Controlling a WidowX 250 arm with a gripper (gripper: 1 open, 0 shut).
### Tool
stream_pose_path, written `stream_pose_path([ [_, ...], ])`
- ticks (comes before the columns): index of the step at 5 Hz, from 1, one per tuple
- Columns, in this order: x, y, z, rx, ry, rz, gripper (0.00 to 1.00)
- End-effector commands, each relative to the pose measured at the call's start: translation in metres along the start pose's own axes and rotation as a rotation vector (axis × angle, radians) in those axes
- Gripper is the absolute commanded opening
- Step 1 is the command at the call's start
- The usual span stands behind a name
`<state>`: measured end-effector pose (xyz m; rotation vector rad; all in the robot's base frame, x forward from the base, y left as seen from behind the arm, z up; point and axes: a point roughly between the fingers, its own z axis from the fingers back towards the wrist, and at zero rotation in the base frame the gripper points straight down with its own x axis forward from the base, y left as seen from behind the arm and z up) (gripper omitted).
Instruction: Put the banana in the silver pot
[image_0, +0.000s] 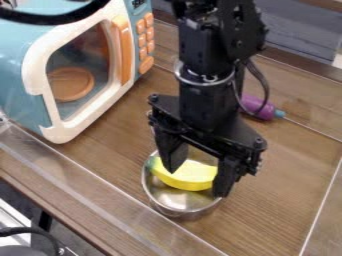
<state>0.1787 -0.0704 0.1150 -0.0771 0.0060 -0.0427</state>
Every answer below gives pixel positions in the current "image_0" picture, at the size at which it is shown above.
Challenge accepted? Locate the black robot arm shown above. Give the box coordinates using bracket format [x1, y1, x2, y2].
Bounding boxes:
[148, 0, 270, 197]

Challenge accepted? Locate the purple toy eggplant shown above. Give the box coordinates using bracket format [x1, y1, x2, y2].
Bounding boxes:
[242, 94, 286, 121]

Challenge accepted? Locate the yellow toy banana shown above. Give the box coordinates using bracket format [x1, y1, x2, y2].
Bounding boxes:
[145, 156, 218, 191]

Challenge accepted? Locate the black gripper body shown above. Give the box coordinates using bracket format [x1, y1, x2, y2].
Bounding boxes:
[148, 72, 267, 175]

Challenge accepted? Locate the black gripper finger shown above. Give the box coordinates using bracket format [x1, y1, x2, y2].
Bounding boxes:
[153, 127, 188, 173]
[212, 156, 243, 197]

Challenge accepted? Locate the blue toy microwave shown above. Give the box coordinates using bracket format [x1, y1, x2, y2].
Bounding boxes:
[0, 0, 155, 144]

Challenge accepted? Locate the black cable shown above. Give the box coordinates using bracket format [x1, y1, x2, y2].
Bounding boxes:
[0, 226, 61, 256]

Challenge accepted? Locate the silver pot with handle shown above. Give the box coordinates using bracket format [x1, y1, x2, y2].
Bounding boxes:
[140, 151, 223, 220]

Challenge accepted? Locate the clear acrylic barrier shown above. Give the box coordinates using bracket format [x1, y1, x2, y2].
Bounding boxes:
[0, 113, 227, 256]

